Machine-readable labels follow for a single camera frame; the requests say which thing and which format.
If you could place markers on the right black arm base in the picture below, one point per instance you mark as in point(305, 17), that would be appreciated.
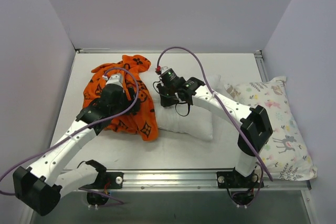
point(231, 179)

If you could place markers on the right aluminium rail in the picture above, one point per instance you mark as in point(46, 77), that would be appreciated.
point(261, 65)

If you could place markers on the front aluminium rail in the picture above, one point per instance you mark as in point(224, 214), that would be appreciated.
point(171, 180)

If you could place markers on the floral white pillow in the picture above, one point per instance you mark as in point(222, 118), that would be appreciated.
point(285, 154)

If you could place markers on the back aluminium rail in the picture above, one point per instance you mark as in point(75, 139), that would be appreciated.
point(156, 51)

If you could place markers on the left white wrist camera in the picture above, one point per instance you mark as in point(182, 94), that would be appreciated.
point(116, 79)

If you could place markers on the white pillow insert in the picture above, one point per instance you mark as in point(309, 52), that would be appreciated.
point(193, 121)

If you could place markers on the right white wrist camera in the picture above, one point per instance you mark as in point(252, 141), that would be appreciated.
point(159, 70)

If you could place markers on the orange black patterned pillowcase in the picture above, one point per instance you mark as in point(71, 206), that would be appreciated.
point(142, 122)

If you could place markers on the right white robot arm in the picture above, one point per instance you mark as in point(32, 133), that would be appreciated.
point(202, 93)

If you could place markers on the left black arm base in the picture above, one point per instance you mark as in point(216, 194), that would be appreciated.
point(107, 179)

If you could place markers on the aluminium rail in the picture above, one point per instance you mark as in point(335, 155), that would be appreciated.
point(171, 180)
point(156, 51)
point(261, 65)

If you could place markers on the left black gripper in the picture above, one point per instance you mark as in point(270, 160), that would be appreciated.
point(130, 98)

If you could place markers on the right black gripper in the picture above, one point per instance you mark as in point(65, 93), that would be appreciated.
point(163, 95)

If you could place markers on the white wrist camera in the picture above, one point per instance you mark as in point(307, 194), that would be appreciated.
point(116, 79)
point(159, 70)

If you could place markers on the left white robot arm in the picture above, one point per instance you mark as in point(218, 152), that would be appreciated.
point(42, 184)

